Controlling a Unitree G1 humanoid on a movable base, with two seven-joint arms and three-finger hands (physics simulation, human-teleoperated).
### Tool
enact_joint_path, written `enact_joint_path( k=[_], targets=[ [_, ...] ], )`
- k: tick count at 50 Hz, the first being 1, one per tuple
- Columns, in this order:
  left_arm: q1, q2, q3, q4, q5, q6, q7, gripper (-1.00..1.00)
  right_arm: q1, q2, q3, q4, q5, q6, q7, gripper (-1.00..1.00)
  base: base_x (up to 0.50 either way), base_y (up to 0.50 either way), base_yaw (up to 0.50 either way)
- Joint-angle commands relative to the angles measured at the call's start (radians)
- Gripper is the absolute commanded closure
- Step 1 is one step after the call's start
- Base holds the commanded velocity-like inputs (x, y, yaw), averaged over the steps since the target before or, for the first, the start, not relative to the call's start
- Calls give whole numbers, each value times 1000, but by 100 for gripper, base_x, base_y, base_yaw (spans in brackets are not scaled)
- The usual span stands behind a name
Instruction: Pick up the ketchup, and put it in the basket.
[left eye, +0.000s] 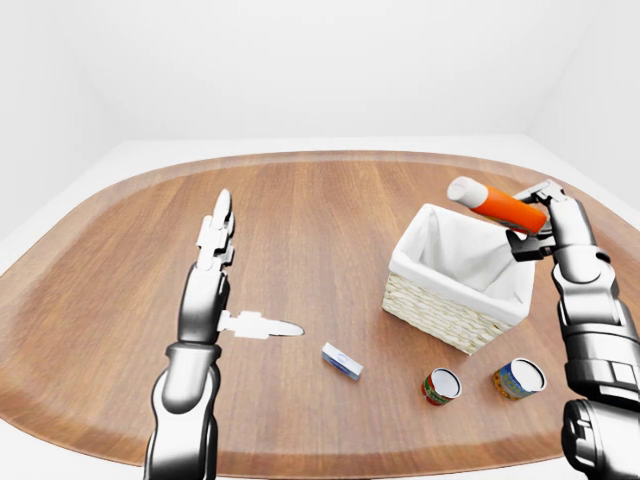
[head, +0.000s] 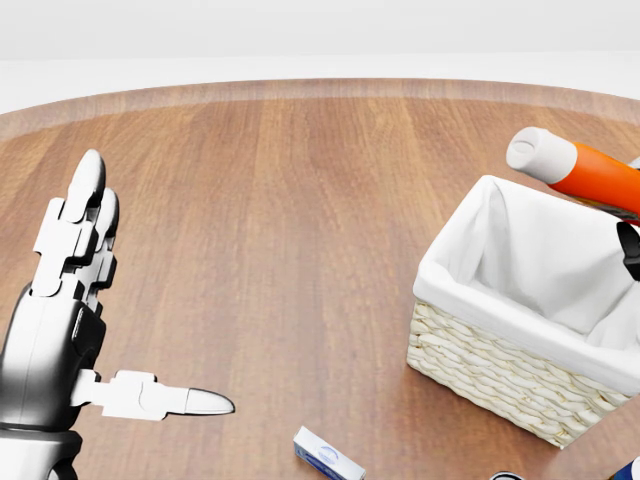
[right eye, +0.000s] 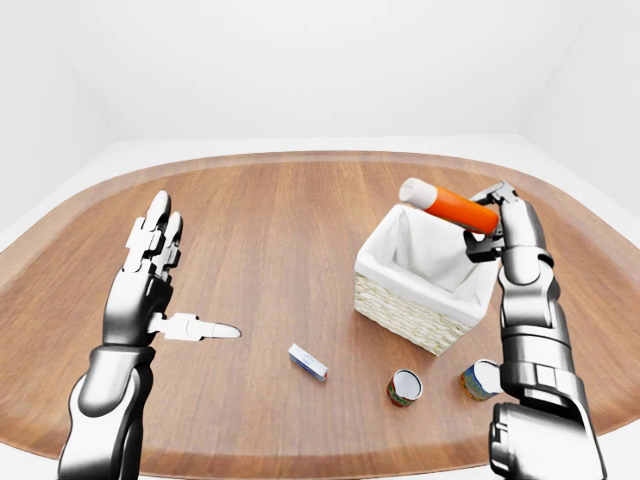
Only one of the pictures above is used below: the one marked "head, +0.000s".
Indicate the small white and blue box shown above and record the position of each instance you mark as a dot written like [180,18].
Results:
[325,456]

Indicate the dark round tin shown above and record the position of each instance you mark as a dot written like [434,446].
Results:
[505,476]

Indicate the white lined wicker basket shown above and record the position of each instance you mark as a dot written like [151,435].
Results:
[520,320]

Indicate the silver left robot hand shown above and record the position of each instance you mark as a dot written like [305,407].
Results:
[42,340]

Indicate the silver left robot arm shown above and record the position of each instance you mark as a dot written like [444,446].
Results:
[35,455]

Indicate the blue container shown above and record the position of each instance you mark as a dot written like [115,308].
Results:
[629,471]

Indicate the orange bottle with white cap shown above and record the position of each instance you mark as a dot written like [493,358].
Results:
[590,172]

